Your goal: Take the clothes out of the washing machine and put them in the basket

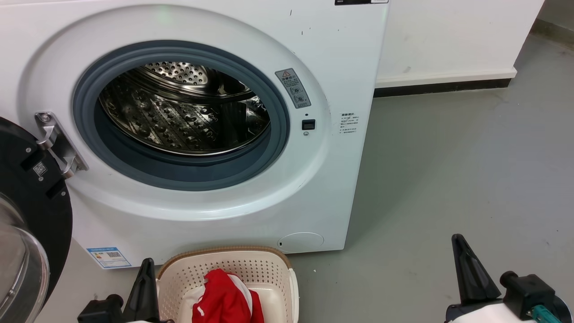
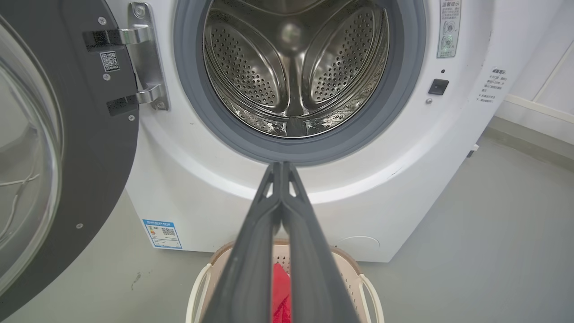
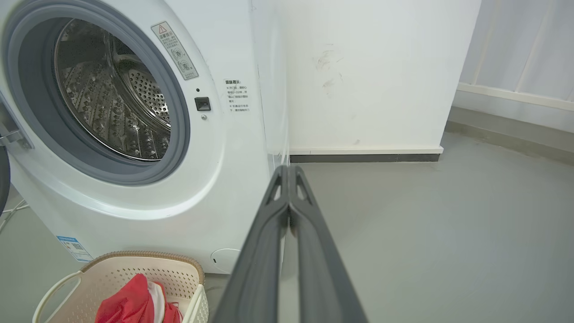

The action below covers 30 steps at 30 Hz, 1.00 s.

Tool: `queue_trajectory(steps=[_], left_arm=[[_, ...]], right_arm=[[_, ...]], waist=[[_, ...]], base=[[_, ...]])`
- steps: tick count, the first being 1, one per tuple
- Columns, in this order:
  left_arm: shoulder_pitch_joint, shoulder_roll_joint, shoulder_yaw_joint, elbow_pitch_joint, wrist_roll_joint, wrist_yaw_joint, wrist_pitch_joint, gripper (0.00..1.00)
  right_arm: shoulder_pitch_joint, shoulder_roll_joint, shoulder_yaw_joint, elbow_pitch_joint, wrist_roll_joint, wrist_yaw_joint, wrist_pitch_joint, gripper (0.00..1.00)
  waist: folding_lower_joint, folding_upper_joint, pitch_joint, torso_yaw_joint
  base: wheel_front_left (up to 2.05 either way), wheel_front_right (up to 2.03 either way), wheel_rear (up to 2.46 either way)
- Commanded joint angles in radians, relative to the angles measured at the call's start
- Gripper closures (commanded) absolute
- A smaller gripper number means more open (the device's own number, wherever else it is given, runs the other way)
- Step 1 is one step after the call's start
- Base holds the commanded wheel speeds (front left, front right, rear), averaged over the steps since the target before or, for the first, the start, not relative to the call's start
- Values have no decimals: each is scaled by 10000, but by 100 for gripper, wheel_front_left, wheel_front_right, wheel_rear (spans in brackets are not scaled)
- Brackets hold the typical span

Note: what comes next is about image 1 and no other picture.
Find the teal cable connector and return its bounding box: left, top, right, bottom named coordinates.
left=526, top=304, right=555, bottom=323

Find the black round washer door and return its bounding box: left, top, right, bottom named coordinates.
left=0, top=117, right=74, bottom=323

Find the grey warning sticker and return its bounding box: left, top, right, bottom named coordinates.
left=275, top=68, right=312, bottom=109

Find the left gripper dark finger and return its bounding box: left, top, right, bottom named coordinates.
left=122, top=258, right=161, bottom=323

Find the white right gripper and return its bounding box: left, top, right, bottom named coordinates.
left=445, top=234, right=521, bottom=323

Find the cream perforated laundry basket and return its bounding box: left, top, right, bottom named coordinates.
left=156, top=246, right=300, bottom=323

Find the black baseboard strip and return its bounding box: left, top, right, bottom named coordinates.
left=374, top=79, right=513, bottom=98

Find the blue energy label sticker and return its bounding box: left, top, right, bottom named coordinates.
left=87, top=247, right=132, bottom=270

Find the silver metal door hinge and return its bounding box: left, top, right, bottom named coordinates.
left=35, top=111, right=89, bottom=179

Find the stainless steel washing machine drum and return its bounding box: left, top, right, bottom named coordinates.
left=98, top=61, right=271, bottom=157

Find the round white filter cover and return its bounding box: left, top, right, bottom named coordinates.
left=277, top=232, right=325, bottom=253

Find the red and white garment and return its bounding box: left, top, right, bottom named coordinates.
left=192, top=268, right=265, bottom=323

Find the white front-load washing machine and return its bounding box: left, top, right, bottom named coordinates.
left=0, top=0, right=390, bottom=270

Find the printed text label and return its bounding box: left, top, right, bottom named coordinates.
left=339, top=112, right=360, bottom=135

